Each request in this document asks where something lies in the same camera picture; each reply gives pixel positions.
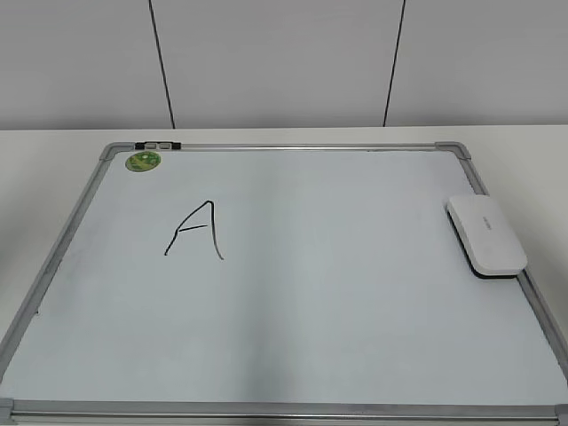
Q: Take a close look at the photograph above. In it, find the white board eraser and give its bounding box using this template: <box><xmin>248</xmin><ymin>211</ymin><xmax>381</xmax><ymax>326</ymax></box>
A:
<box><xmin>446</xmin><ymin>194</ymin><xmax>528</xmax><ymax>279</ymax></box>

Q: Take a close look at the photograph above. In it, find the round green magnet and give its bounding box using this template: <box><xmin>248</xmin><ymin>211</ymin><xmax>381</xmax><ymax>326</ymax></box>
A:
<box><xmin>125</xmin><ymin>151</ymin><xmax>162</xmax><ymax>172</ymax></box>

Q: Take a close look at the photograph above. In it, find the black grey hanger clip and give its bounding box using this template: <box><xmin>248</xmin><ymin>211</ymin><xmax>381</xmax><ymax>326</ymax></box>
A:
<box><xmin>134</xmin><ymin>141</ymin><xmax>182</xmax><ymax>151</ymax></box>

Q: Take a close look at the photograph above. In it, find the white board with grey frame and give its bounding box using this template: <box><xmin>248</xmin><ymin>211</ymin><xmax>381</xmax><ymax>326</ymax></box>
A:
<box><xmin>1</xmin><ymin>142</ymin><xmax>567</xmax><ymax>424</ymax></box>

